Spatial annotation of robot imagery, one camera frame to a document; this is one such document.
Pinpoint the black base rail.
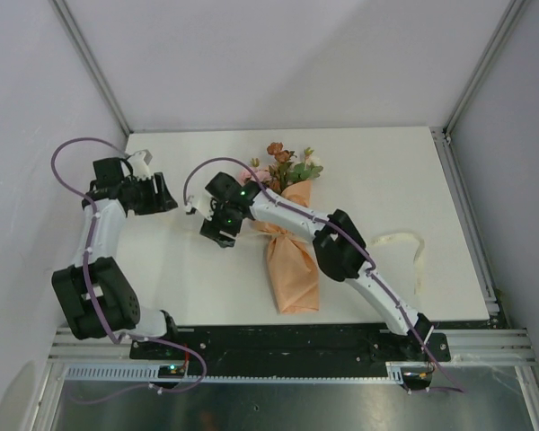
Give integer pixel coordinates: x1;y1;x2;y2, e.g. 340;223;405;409
129;323;451;379

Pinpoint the pink fake flower stem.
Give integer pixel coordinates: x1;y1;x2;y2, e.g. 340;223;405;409
238;158;271;185

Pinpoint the right aluminium corner post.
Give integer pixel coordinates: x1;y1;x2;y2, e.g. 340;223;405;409
442;0;531;136

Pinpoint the white fake flower stem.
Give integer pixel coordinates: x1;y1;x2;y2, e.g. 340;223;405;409
287;147;323;184

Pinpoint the brown orange fake flower stem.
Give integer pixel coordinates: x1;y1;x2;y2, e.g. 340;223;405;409
266;142;296;194

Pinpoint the aluminium corner post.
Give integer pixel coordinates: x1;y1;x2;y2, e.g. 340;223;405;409
49;0;132;137
442;0;531;136

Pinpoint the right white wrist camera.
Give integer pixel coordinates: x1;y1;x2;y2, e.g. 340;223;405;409
184;193;214;219

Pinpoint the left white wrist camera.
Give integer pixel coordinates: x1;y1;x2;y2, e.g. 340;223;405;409
126;149;153;180

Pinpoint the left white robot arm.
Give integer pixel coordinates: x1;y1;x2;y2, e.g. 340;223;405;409
51;150;181;359

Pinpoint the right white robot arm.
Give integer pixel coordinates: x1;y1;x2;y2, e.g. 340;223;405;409
192;172;434;360

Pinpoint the left aluminium corner post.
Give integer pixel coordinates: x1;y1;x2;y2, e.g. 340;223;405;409
49;0;132;137

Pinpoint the cream ribbon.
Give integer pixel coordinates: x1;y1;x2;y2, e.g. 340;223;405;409
251;226;426;295

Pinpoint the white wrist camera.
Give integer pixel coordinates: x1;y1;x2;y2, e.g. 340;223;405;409
184;193;214;219
126;149;153;180

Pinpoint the aluminium frame profile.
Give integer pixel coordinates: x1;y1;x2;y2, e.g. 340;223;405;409
445;330;536;366

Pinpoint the grey cable duct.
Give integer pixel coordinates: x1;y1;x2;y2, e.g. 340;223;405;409
65;361;408;387

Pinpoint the orange beige wrapping paper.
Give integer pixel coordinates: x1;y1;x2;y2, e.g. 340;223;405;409
246;181;321;315

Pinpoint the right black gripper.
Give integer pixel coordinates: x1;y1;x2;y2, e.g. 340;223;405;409
201;198;244;249

